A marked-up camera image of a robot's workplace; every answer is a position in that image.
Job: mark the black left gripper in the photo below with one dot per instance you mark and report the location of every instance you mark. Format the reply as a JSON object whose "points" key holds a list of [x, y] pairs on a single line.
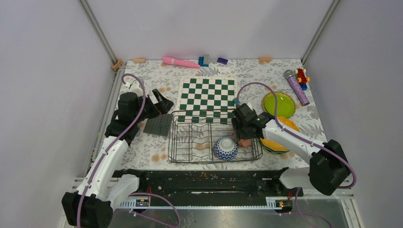
{"points": [[165, 106]]}

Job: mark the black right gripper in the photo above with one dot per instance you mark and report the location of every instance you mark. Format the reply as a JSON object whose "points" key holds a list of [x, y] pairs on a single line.
{"points": [[239, 133]]}

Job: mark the pink mug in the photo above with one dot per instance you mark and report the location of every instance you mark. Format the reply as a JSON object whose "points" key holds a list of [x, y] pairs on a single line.
{"points": [[241, 142]]}

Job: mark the blue white patterned bowl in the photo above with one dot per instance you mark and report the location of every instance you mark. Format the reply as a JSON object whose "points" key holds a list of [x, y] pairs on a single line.
{"points": [[225, 148]]}

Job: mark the teal dotted plate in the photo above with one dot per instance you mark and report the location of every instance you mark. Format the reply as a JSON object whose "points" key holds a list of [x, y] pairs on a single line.
{"points": [[278, 149]]}

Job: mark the orange dotted plate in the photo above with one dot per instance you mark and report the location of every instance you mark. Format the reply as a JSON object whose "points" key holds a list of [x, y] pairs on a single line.
{"points": [[285, 121]]}

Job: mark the plain lime green plate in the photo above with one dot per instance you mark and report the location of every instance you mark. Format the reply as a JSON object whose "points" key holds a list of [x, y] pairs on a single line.
{"points": [[286, 105]]}

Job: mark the metal wire dish rack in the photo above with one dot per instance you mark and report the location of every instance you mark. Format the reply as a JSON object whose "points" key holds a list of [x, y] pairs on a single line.
{"points": [[193, 135]]}

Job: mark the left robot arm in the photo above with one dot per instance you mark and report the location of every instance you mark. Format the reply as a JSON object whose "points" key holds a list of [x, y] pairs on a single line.
{"points": [[92, 204]]}

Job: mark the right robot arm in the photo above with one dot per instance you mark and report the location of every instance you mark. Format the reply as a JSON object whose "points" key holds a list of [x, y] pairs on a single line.
{"points": [[327, 166]]}

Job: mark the grey lego baseplate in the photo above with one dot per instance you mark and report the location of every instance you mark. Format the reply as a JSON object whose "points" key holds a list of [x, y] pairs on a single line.
{"points": [[159, 126]]}

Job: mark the floral tablecloth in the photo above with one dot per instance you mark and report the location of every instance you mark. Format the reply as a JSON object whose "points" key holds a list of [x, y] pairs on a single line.
{"points": [[150, 152]]}

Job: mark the green white chessboard mat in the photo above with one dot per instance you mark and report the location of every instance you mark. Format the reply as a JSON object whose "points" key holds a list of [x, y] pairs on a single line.
{"points": [[206, 100]]}

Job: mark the pink cylindrical toy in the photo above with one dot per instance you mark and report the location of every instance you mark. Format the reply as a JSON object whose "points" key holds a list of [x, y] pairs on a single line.
{"points": [[179, 62]]}

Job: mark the wooden block back left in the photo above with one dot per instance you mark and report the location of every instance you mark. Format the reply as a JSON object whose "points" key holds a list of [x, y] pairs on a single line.
{"points": [[139, 60]]}

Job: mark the blue grey lego bricks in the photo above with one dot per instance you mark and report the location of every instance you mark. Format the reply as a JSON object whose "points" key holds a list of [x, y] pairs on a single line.
{"points": [[203, 61]]}

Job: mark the wooden corner block left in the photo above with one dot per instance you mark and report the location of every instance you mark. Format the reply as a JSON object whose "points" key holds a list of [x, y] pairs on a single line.
{"points": [[117, 65]]}

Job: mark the purple glitter microphone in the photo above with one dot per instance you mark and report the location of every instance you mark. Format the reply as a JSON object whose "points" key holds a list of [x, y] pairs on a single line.
{"points": [[294, 84]]}

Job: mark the wooden block back right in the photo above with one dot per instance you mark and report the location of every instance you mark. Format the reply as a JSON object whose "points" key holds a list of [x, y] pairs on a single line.
{"points": [[265, 60]]}

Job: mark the purple lego brick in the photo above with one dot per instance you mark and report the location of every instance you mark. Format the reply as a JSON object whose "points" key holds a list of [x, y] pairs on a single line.
{"points": [[222, 60]]}

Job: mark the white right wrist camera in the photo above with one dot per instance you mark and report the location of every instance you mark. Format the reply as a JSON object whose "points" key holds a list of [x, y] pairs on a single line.
{"points": [[249, 105]]}

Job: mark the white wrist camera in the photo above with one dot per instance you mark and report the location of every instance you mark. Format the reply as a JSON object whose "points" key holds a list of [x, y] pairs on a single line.
{"points": [[133, 87], [249, 105]]}

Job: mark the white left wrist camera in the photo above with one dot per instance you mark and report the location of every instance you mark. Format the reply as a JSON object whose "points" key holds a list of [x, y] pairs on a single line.
{"points": [[133, 87]]}

